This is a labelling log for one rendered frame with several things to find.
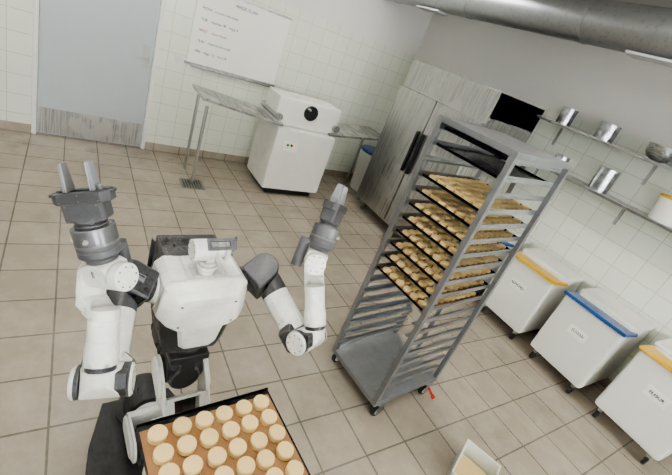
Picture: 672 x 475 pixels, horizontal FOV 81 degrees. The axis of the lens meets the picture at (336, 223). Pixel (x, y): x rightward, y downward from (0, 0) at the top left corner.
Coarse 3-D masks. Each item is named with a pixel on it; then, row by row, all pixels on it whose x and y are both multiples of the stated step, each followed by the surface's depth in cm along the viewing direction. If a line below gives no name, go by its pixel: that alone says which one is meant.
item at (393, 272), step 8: (392, 272) 242; (400, 272) 242; (400, 280) 233; (408, 280) 236; (408, 288) 228; (416, 288) 231; (416, 296) 223; (424, 296) 227; (456, 296) 240; (464, 296) 244; (472, 296) 251; (424, 304) 218; (440, 304) 228
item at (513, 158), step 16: (512, 160) 175; (496, 192) 181; (480, 208) 187; (480, 224) 189; (464, 240) 193; (448, 272) 200; (432, 304) 208; (416, 336) 219; (400, 352) 225; (384, 384) 235
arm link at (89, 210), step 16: (80, 192) 82; (96, 192) 81; (112, 192) 84; (64, 208) 82; (80, 208) 82; (96, 208) 83; (112, 208) 87; (80, 224) 83; (96, 224) 84; (112, 224) 86; (80, 240) 83; (96, 240) 83; (112, 240) 86
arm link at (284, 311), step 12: (264, 300) 133; (276, 300) 131; (288, 300) 132; (276, 312) 130; (288, 312) 130; (276, 324) 131; (288, 324) 128; (300, 324) 129; (288, 336) 125; (300, 336) 123; (288, 348) 125; (300, 348) 123
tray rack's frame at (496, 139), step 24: (456, 120) 206; (504, 144) 182; (528, 144) 231; (552, 192) 219; (504, 264) 241; (384, 336) 301; (360, 360) 270; (384, 360) 278; (360, 384) 251; (408, 384) 265; (432, 384) 278
